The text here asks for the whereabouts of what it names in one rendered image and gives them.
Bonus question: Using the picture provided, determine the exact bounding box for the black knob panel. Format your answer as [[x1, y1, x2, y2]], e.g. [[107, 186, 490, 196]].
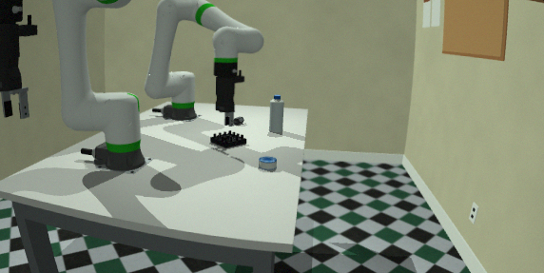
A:
[[210, 130, 246, 148]]

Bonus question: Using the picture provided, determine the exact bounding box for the grey bottle with blue cap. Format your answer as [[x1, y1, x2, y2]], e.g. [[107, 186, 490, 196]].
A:
[[269, 95, 284, 133]]

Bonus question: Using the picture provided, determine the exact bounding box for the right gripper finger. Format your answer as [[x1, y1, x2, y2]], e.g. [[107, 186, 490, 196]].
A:
[[10, 88, 29, 119], [0, 91, 12, 117]]

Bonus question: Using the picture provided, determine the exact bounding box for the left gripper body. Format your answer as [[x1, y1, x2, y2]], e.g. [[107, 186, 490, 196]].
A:
[[214, 62, 244, 113]]

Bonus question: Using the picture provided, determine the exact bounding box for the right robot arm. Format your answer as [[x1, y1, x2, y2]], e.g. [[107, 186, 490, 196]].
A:
[[52, 0, 146, 171]]

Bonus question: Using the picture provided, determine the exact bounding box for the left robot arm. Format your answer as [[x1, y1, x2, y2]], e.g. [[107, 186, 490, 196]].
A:
[[145, 0, 264, 120]]

